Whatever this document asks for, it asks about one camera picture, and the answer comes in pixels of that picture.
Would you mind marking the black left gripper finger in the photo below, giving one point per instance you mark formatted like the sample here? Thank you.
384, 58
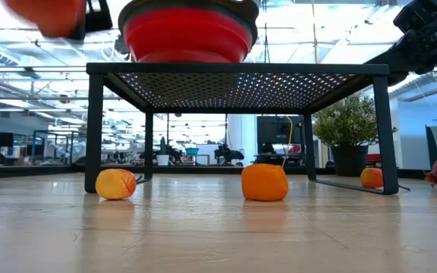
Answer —
99, 15

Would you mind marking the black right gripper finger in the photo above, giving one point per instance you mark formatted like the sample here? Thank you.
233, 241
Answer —
408, 57

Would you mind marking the small yellow orange peach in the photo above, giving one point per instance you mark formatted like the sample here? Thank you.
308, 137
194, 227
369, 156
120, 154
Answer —
370, 178
116, 184
48, 17

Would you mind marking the red grey collapsible colander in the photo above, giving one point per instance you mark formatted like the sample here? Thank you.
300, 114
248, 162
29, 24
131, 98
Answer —
188, 34

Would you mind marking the background black robot arm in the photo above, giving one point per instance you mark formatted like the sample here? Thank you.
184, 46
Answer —
226, 153

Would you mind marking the round orange fruit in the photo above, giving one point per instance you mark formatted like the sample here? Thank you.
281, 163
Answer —
264, 182

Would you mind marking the potted green plant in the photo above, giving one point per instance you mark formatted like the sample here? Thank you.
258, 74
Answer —
349, 125

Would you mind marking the red seat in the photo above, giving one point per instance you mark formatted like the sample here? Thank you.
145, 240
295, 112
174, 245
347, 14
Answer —
373, 158

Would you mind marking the black perforated metal shelf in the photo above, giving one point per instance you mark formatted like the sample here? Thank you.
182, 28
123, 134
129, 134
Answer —
241, 68

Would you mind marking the teal bowl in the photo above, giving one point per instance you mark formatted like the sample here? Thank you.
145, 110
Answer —
192, 151

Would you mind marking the black aluminium table frame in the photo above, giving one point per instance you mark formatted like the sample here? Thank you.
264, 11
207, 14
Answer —
32, 171

